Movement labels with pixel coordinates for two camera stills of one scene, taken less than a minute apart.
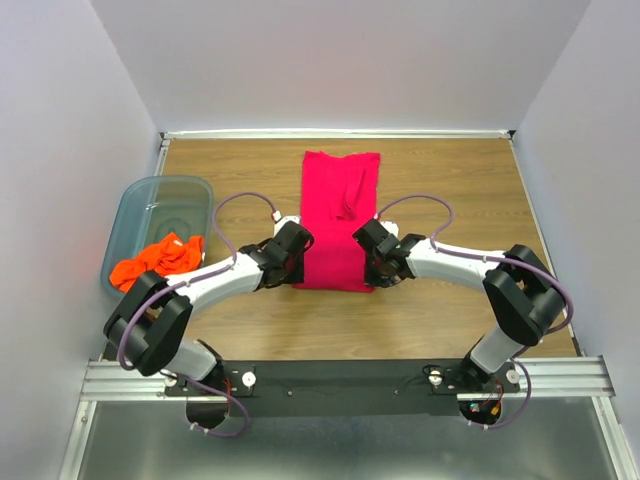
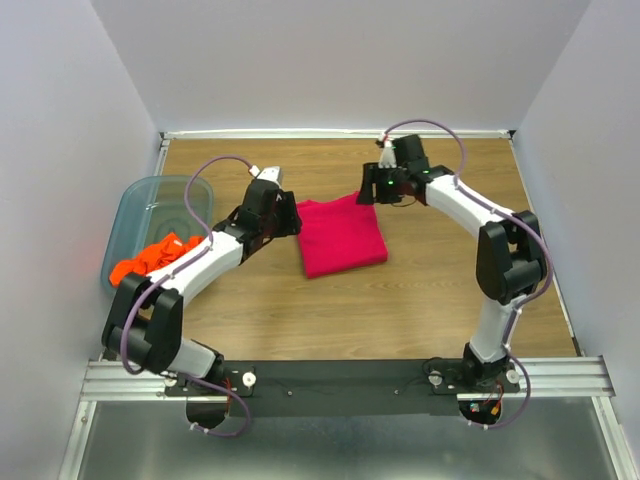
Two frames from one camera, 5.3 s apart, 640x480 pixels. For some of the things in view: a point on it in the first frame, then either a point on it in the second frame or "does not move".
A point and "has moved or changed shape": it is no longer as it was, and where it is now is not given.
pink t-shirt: x=338 y=196 has moved or changed shape
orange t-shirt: x=170 y=256 does not move
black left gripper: x=298 y=275 -> x=291 y=218
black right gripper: x=373 y=280 -> x=372 y=174
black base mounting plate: x=342 y=388 does not move
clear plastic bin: x=151 y=209 does not move
